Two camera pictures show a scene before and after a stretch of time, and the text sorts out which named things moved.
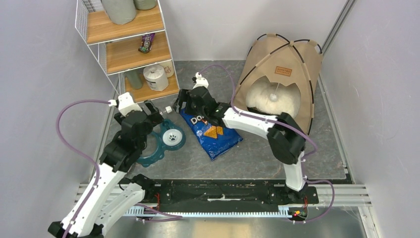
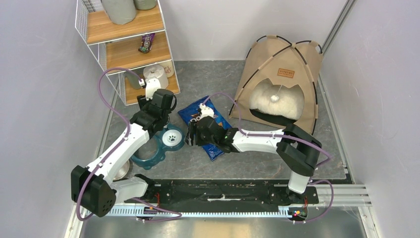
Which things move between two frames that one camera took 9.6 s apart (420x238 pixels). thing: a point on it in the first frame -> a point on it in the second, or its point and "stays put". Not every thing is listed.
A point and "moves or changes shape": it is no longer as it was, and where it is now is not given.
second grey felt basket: x=144 y=5 stays put
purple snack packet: x=146 y=42 stays put
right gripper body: x=190 y=107 -> x=200 y=139
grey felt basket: x=120 y=12 stays put
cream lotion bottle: x=169 y=68 stays put
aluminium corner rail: x=348 y=7 stays put
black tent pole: x=277 y=51 -> x=264 y=68
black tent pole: x=299 y=55 moves or changes shape
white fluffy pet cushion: x=289 y=97 stays put
